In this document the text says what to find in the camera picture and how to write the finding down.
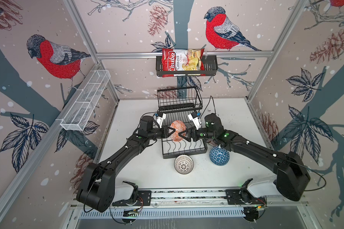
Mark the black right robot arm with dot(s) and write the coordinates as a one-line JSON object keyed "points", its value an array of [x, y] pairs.
{"points": [[292, 176]]}

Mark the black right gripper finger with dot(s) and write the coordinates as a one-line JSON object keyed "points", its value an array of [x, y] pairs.
{"points": [[186, 137], [186, 131]]}

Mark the red cassava chips bag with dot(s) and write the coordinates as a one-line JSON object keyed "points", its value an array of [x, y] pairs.
{"points": [[182, 60]]}

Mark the black wire dish rack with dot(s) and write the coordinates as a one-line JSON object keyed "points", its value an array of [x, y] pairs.
{"points": [[177, 103]]}

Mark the white red dotted bowl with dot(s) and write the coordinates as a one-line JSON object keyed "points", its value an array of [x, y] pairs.
{"points": [[184, 164]]}

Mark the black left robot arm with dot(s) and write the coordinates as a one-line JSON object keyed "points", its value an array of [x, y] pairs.
{"points": [[98, 184]]}

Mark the black wall shelf basket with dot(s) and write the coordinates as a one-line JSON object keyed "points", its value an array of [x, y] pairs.
{"points": [[208, 62]]}

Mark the orange and blue patterned bowl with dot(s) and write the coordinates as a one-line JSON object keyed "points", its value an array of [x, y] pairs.
{"points": [[179, 126]]}

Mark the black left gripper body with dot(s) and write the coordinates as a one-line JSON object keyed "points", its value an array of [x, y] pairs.
{"points": [[156, 133]]}

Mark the aluminium front rail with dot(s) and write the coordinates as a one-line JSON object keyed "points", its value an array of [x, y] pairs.
{"points": [[188, 198]]}

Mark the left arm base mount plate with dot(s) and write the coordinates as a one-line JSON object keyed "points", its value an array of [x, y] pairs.
{"points": [[143, 198]]}

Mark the white wire mesh basket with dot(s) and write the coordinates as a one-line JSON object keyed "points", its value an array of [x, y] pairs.
{"points": [[81, 110]]}

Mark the blue geometric patterned bowl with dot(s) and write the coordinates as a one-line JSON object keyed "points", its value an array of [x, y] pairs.
{"points": [[219, 156]]}

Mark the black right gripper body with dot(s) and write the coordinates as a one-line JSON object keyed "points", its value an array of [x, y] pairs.
{"points": [[201, 134]]}

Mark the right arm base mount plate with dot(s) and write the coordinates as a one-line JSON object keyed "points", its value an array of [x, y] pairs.
{"points": [[243, 197]]}

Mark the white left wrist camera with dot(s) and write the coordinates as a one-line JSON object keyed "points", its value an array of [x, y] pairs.
{"points": [[160, 118]]}

